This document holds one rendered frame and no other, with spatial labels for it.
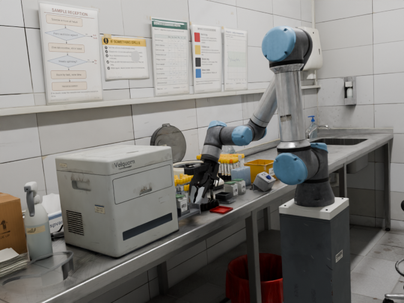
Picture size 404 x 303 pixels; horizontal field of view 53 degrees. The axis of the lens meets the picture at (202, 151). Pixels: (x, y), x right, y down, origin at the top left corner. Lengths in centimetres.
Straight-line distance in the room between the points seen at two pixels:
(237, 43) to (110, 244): 193
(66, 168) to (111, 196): 22
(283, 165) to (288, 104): 21
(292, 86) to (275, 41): 16
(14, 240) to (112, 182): 40
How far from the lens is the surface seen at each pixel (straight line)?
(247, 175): 198
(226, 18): 285
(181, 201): 147
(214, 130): 161
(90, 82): 196
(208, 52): 261
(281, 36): 140
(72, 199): 137
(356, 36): 399
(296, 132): 142
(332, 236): 155
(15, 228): 145
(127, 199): 126
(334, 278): 162
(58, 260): 135
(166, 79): 230
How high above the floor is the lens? 134
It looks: 8 degrees down
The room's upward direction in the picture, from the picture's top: 4 degrees counter-clockwise
